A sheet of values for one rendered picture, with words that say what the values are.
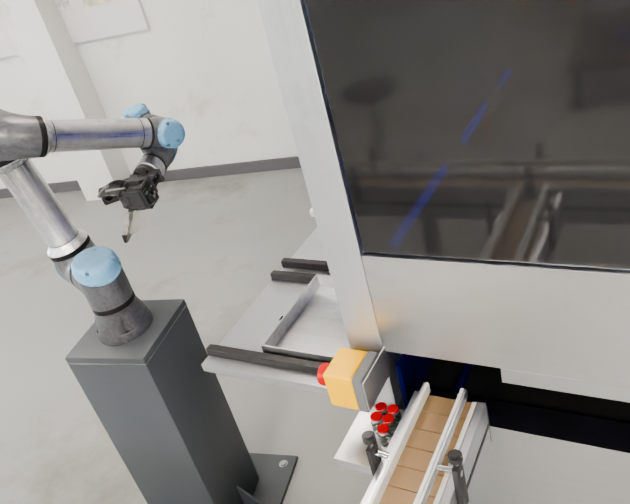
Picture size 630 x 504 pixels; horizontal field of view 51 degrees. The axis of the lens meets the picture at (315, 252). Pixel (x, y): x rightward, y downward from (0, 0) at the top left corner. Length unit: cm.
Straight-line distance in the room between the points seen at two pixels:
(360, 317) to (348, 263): 11
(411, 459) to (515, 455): 21
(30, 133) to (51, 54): 314
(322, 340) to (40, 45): 367
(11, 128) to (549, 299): 118
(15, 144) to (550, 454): 126
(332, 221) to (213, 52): 345
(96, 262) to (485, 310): 106
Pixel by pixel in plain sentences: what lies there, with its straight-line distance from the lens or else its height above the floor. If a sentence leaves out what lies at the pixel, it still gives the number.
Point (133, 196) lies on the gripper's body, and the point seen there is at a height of 111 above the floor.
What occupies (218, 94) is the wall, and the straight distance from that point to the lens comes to 448.
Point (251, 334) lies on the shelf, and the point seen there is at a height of 88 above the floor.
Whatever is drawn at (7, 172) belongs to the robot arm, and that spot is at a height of 128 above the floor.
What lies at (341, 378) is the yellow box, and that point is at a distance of 108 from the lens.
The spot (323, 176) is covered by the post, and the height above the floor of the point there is 135.
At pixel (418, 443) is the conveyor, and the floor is 93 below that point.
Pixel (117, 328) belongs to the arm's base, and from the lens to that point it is 179.
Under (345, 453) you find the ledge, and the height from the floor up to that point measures 88.
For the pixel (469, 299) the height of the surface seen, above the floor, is 115.
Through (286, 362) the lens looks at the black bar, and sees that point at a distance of 134.
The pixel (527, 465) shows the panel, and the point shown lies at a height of 80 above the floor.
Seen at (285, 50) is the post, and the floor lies 154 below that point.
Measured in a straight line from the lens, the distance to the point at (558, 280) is 93.
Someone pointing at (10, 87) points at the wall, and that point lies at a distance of 535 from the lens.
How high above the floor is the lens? 174
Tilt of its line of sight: 30 degrees down
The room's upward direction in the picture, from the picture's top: 16 degrees counter-clockwise
